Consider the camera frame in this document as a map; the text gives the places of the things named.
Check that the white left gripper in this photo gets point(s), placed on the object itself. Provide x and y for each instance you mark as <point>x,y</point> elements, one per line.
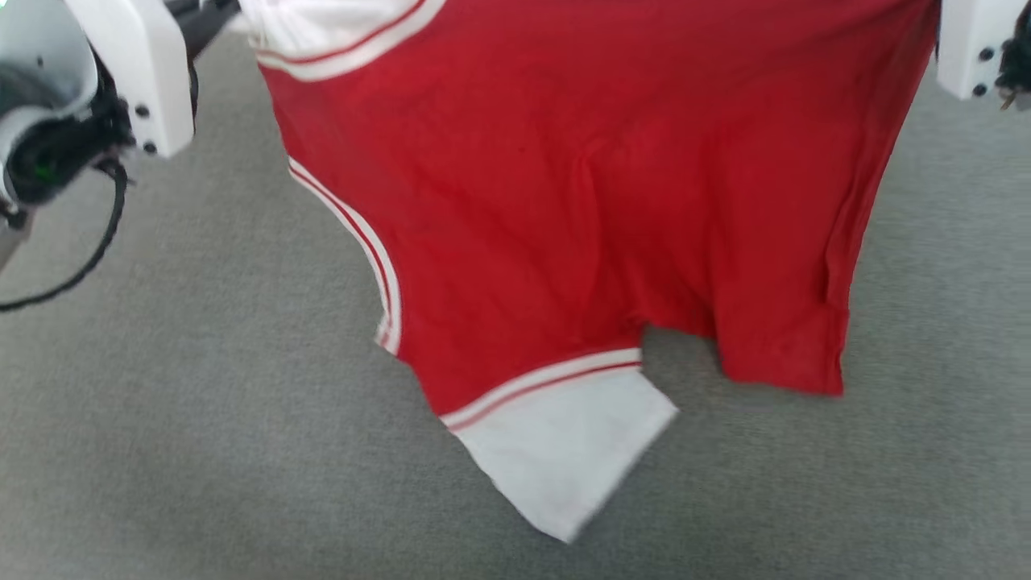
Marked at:
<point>149,72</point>

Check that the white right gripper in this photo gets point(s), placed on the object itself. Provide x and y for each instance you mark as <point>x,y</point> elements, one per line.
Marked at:
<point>970,44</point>

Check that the red and white basketball jersey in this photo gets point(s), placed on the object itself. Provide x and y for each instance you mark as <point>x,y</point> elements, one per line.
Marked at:
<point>596,217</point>

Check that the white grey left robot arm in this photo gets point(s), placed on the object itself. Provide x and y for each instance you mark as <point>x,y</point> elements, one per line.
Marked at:
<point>44,89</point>

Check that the grey fabric sofa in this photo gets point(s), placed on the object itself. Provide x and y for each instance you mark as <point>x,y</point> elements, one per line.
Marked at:
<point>201,419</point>

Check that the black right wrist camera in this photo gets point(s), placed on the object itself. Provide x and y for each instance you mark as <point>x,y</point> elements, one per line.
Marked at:
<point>1019,64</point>

